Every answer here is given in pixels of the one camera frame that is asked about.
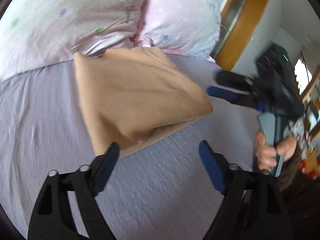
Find brown jacket of person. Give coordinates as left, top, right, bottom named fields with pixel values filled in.
left=253, top=146, right=319, bottom=239

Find beige long-sleeve garment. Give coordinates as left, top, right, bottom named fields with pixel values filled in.
left=74, top=47, right=213, bottom=157

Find person right hand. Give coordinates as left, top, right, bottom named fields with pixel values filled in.
left=254, top=131, right=297, bottom=171

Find lavender bed sheet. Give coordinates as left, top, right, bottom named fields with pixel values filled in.
left=1, top=61, right=258, bottom=239

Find wooden door frame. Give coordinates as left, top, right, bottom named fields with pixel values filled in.
left=212, top=0, right=268, bottom=71

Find white floral pillow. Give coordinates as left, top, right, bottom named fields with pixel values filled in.
left=1, top=0, right=145, bottom=80

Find pink floral pillow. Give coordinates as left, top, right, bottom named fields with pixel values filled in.
left=135, top=0, right=221, bottom=60

